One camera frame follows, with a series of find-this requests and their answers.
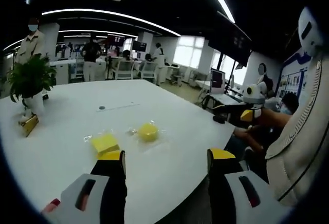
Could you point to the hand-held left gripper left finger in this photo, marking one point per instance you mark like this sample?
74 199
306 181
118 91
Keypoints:
84 208

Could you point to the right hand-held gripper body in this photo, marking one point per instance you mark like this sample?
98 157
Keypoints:
253 94

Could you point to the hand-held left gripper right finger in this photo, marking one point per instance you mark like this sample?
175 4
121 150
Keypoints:
231 208

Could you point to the yellow rectangular silicone block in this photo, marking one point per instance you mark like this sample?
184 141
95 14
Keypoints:
104 143

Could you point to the yellow round silicone block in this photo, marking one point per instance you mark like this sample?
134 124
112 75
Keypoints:
148 132

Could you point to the person's right hand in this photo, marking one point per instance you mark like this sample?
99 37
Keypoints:
254 139

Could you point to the person's left hand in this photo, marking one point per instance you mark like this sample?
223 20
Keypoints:
51 206

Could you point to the desk monitor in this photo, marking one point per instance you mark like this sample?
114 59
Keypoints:
218 81

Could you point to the hanging black screen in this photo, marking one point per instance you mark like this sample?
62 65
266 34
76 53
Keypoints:
231 41

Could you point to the person's white knit sweater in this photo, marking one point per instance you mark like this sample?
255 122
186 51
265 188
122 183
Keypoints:
300 144

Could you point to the clear plastic wrapper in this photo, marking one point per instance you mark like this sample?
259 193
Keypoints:
164 144
87 138

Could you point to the white worn device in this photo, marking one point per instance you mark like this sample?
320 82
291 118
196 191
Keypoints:
309 32

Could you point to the white office chair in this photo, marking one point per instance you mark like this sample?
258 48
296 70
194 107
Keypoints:
149 70
124 70

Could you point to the yellow tissue box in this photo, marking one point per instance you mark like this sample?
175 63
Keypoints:
29 125

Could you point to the green potted plant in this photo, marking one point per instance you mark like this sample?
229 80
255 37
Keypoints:
30 77

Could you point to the long curved ceiling light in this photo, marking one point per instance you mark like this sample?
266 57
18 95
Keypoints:
113 16

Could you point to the blue wall poster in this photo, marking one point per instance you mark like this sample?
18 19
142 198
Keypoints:
293 80

